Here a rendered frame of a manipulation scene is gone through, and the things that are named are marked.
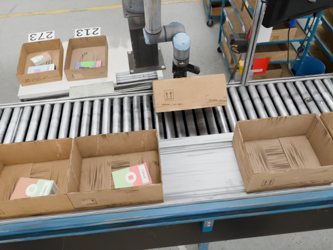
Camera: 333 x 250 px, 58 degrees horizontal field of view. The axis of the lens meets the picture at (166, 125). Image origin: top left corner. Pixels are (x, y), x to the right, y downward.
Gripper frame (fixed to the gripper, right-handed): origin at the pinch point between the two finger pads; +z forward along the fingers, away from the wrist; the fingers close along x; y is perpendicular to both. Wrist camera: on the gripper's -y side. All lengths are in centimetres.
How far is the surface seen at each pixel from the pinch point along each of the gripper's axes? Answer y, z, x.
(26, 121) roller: 101, 10, 9
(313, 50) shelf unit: -156, 82, -105
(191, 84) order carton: -0.8, -21.7, 19.5
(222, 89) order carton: -17.1, -19.0, 22.6
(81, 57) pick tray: 71, 14, -50
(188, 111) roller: -1.0, 8.7, 14.7
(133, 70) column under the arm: 32.5, 12.0, -29.3
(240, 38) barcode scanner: -34.8, -22.1, -12.7
